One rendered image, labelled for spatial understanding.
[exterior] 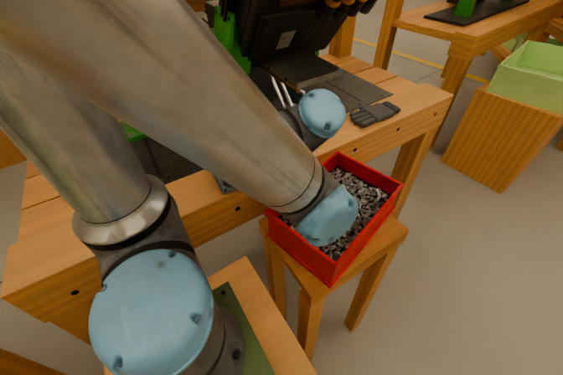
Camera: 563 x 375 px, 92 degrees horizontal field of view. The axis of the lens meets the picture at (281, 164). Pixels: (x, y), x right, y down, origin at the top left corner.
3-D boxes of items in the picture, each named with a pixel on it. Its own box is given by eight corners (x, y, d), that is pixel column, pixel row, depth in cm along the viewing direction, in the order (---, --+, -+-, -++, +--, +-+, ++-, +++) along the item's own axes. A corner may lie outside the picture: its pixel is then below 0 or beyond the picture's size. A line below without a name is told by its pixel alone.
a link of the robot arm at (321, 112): (290, 92, 39) (335, 78, 42) (271, 124, 49) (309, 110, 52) (314, 140, 38) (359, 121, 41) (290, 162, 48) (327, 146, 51)
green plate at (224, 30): (249, 92, 84) (259, 17, 73) (224, 92, 80) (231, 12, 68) (234, 78, 92) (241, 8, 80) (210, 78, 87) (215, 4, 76)
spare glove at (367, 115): (380, 102, 107) (382, 96, 105) (401, 114, 100) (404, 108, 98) (341, 116, 100) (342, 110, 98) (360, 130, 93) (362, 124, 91)
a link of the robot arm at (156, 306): (142, 422, 30) (80, 408, 21) (124, 312, 39) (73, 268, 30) (240, 355, 35) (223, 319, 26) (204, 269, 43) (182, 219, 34)
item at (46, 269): (441, 125, 120) (455, 95, 110) (44, 325, 64) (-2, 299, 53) (415, 111, 129) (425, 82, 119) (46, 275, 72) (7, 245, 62)
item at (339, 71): (342, 79, 78) (343, 69, 76) (296, 94, 72) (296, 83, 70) (273, 42, 103) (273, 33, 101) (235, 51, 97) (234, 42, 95)
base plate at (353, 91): (393, 98, 113) (394, 94, 112) (105, 213, 71) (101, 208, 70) (328, 65, 140) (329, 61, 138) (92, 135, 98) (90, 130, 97)
